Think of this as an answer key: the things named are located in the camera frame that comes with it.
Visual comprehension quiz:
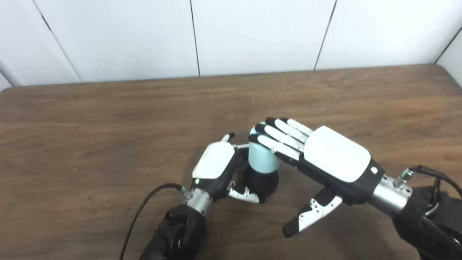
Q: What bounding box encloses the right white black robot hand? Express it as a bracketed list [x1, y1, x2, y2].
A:
[248, 117, 385, 238]

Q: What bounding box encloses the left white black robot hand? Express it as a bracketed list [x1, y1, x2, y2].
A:
[190, 133, 266, 204]

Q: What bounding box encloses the light-blue cylindrical hose piece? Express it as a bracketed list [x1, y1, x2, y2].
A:
[248, 124, 282, 173]

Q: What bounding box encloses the black funnel-shaped nozzle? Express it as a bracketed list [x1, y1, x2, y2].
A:
[242, 164, 280, 199]

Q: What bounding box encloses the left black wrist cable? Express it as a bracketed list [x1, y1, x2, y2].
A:
[119, 183, 192, 260]

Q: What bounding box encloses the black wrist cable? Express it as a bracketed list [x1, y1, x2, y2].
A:
[393, 165, 462, 217]
[119, 183, 192, 260]

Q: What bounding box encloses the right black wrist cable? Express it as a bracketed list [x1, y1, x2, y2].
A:
[393, 165, 462, 217]

